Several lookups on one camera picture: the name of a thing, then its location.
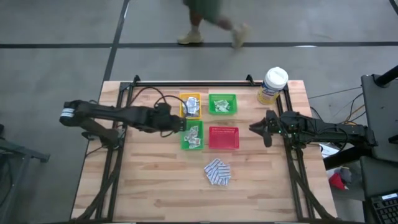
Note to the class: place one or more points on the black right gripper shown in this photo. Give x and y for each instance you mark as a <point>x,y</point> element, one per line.
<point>271,130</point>

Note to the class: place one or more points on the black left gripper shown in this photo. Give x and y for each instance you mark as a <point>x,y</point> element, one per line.
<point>168,123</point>

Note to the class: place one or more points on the white blue alcohol wipe packet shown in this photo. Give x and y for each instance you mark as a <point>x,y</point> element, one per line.
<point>195,109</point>
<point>193,101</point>
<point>186,103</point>
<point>187,110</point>
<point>192,115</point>

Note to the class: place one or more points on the white blue-striped bandage wrapper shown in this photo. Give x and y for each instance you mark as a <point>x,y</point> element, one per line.
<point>215,163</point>
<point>224,181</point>
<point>213,177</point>
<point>208,168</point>
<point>224,167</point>
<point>225,174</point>

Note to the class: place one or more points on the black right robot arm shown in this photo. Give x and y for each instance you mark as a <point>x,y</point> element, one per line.
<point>329,130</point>

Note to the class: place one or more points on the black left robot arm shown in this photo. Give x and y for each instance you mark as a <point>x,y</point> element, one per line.
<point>109,113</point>

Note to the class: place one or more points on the green plastic basket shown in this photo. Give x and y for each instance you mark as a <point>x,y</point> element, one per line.
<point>183,124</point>
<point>233,98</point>

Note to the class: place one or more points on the yellow plastic basket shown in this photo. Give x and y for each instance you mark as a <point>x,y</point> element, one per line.
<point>181,105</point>

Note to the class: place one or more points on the red plastic basket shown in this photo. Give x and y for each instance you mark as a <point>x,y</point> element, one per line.
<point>224,137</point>

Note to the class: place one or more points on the Lysol wipes canister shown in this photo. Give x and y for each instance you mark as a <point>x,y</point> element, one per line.
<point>275,79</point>

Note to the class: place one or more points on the white paper sheet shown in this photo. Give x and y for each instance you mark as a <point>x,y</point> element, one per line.
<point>326,151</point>

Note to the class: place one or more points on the beige shoe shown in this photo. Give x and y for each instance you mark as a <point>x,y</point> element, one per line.
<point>240,35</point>
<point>190,38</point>

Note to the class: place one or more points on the red cloth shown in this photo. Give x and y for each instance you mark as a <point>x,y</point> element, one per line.
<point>337,182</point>

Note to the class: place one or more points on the grey cloth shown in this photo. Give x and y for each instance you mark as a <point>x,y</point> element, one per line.
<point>349,174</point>

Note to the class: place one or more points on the person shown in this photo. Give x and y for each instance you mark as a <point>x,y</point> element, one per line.
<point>196,20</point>

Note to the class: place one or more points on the black pole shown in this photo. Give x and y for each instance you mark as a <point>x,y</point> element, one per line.
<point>387,76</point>

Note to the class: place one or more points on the black laptop keyboard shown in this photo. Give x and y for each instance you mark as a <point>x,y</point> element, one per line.
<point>385,211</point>

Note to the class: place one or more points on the grey metal stand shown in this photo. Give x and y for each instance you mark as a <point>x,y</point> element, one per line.
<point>25,152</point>

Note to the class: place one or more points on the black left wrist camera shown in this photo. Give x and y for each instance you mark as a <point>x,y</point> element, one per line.
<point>163,107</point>

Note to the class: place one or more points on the black metal table frame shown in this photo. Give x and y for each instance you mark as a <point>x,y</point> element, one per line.
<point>192,83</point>

